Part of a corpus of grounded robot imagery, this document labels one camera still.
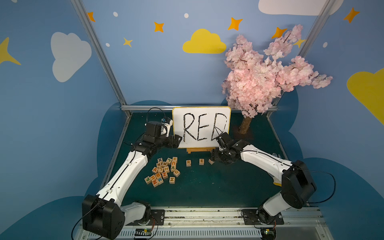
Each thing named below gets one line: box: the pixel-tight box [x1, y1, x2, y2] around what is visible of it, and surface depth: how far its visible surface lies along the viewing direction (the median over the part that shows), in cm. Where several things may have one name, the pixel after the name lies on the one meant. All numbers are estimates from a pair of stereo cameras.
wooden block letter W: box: [156, 176, 164, 185], surface depth 86 cm
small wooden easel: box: [186, 147, 216, 154], surface depth 97 cm
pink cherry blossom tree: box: [221, 24, 333, 135], surface depth 69 cm
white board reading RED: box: [172, 106, 232, 149], surface depth 90 cm
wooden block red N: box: [151, 179, 159, 188], surface depth 85 cm
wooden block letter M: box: [169, 176, 175, 184], surface depth 86 cm
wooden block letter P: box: [144, 176, 152, 185], surface depth 86 cm
